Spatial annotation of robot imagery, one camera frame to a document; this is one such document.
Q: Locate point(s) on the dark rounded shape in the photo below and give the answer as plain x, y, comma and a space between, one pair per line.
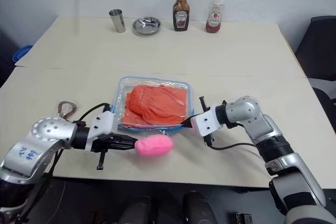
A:
199, 208

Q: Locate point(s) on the red ketchup bottle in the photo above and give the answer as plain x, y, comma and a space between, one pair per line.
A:
214, 15

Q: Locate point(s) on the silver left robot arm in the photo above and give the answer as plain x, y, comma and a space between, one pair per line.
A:
44, 134

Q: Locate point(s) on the blue round object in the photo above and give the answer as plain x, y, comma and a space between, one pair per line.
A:
22, 53

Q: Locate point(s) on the small black metal block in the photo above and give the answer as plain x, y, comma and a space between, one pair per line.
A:
242, 218

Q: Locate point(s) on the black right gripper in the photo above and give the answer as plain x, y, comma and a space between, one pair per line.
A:
203, 103

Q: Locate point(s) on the pink fuzzy cloth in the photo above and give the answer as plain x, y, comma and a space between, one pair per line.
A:
155, 145

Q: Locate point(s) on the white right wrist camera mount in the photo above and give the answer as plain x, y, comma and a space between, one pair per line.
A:
206, 124

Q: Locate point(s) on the brown sauce bottle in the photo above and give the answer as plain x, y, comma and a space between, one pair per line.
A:
181, 11

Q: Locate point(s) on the stainless steel cup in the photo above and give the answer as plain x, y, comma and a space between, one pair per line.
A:
117, 20

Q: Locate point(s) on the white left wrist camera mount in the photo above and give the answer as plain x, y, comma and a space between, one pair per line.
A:
104, 123

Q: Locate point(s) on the stainless steel bowl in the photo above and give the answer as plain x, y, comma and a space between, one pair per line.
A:
146, 25

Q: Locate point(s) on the orange cloth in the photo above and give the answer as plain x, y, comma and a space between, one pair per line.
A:
157, 103

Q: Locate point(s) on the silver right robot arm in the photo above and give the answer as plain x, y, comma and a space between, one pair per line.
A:
273, 140

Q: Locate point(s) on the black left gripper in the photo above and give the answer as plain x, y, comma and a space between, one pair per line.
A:
101, 144

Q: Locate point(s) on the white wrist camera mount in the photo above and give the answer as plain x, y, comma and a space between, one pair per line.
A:
206, 124
104, 123

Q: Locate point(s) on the clear plastic zip pouch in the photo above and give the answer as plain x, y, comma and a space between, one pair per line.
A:
120, 95

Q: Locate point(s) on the black chair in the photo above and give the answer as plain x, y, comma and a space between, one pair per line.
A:
321, 51

